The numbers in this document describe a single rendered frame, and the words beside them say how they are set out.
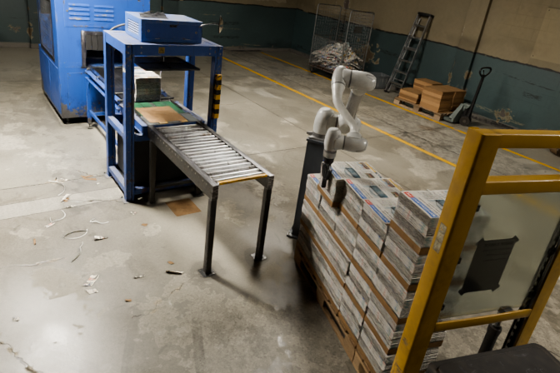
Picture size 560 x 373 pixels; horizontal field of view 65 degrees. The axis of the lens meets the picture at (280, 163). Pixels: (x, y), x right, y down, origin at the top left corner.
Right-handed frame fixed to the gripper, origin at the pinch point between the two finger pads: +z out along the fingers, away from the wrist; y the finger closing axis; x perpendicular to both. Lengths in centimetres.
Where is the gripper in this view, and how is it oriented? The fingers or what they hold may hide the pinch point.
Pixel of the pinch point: (323, 182)
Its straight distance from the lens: 316.4
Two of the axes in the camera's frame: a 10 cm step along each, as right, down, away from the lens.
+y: -3.1, -4.2, 8.6
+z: -1.3, 9.1, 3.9
